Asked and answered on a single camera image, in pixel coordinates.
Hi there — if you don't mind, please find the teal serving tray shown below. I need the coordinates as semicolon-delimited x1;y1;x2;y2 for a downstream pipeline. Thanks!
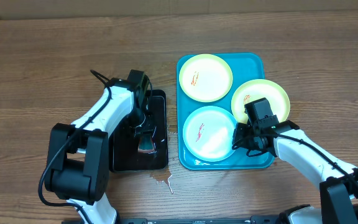
177;53;274;170

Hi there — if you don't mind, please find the black water tray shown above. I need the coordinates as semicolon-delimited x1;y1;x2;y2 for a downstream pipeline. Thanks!
109;90;168;172

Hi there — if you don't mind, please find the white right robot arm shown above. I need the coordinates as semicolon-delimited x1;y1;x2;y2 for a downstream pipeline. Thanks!
232;121;358;223

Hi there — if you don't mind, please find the light blue plate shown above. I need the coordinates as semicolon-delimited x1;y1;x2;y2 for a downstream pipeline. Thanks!
183;106;237;162

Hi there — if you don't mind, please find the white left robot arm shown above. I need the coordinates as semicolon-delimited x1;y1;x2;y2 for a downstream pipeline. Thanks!
38;80;157;223

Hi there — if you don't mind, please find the orange green scrub sponge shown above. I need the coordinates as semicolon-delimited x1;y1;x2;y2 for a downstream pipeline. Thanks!
138;133;156;154

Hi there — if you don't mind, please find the yellow plate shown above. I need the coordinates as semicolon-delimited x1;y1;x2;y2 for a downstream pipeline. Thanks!
231;79;290;123
178;54;234;103

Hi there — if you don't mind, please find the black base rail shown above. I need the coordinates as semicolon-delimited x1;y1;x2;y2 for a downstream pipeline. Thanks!
119;215;280;224

